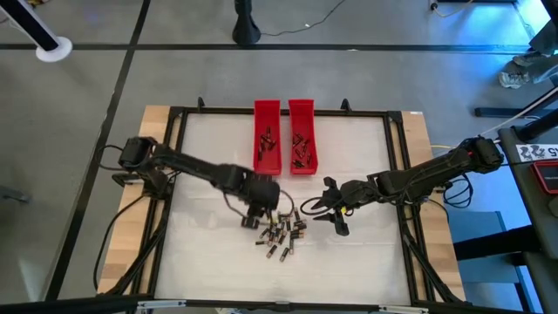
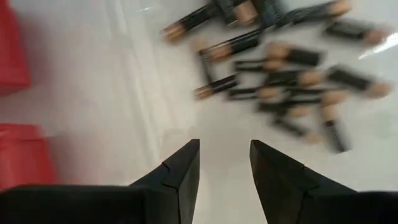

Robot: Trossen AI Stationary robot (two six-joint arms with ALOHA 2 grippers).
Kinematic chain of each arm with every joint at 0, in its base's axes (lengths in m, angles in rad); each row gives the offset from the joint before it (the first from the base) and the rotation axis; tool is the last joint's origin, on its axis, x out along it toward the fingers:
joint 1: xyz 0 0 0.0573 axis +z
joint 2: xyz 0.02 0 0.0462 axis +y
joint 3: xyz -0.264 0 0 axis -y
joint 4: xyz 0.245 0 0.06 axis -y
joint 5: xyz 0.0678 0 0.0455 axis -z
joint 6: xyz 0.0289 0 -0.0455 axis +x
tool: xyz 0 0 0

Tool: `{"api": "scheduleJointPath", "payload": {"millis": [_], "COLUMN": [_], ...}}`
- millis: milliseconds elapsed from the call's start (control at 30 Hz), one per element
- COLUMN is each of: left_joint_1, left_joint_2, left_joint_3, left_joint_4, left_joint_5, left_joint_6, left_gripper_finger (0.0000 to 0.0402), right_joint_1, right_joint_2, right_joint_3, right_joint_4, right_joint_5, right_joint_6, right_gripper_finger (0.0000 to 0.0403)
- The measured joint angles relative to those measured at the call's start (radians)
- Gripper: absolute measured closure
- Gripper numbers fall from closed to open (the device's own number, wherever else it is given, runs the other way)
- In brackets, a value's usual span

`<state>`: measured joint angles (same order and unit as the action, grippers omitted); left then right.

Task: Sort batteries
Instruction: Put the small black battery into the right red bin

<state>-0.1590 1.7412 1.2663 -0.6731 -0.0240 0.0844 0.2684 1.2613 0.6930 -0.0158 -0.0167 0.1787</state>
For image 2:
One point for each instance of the red plastic bin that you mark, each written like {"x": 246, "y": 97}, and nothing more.
{"x": 12, "y": 46}
{"x": 25, "y": 155}

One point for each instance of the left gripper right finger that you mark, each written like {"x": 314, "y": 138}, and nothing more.
{"x": 295, "y": 193}

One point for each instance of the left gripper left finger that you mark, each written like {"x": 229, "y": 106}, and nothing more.
{"x": 155, "y": 199}

